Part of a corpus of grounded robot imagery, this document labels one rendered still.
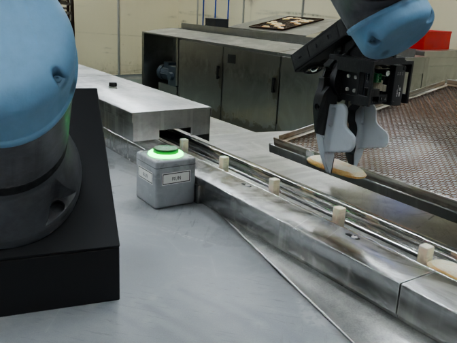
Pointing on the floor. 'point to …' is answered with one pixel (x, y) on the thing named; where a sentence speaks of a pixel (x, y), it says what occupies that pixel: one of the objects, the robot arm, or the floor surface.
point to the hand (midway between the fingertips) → (337, 159)
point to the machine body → (218, 127)
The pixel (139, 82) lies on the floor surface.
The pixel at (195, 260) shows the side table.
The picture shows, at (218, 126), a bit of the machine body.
